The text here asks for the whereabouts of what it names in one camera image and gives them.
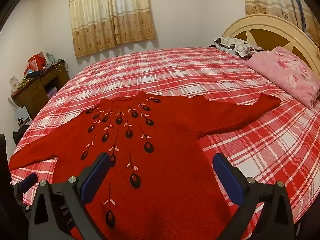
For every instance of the cream wooden headboard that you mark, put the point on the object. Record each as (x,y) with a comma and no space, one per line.
(262,21)

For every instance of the red embroidered knit sweater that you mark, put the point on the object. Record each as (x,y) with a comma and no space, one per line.
(162,155)

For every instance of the white bag with dark print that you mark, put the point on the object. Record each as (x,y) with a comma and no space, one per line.
(23,120)

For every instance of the black bag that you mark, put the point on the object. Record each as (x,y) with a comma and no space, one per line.
(20,133)

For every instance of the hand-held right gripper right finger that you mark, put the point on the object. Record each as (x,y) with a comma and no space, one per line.
(228,180)

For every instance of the dark blue cloth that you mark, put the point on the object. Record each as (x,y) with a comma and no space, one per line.
(36,74)

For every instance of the yellow green bundle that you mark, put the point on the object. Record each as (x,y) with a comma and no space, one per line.
(26,81)

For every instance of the pink floral pillow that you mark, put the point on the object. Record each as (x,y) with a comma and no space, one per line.
(287,72)

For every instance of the beige patterned curtain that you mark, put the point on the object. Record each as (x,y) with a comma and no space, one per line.
(110,17)
(270,0)

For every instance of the white card box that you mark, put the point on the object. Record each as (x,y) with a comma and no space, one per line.
(13,82)

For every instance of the pale translucent bag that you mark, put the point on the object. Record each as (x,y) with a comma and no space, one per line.
(50,58)

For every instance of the red gift bag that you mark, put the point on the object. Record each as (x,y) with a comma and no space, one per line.
(36,62)

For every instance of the brown wooden desk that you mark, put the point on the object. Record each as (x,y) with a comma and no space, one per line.
(37,92)

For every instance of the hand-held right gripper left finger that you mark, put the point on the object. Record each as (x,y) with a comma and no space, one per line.
(96,175)

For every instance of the red plaid bed sheet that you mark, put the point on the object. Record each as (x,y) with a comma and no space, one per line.
(175,75)

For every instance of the grey patterned pillow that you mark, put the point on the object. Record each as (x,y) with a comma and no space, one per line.
(235,45)

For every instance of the blue box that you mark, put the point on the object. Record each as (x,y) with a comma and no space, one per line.
(52,92)

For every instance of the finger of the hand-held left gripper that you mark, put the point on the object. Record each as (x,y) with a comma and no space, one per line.
(27,181)

